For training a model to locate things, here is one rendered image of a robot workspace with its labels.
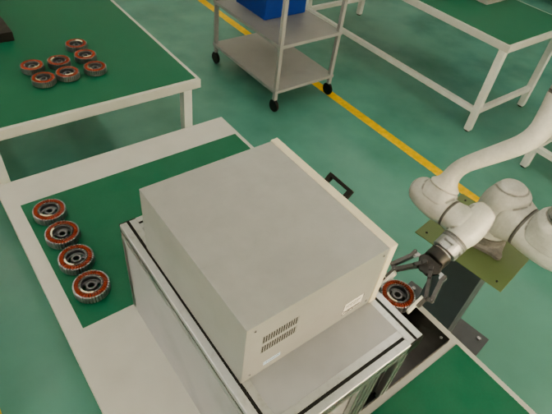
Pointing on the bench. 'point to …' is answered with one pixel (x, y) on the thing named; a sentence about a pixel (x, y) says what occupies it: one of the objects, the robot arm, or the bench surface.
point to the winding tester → (263, 252)
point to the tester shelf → (324, 367)
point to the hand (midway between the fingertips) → (397, 295)
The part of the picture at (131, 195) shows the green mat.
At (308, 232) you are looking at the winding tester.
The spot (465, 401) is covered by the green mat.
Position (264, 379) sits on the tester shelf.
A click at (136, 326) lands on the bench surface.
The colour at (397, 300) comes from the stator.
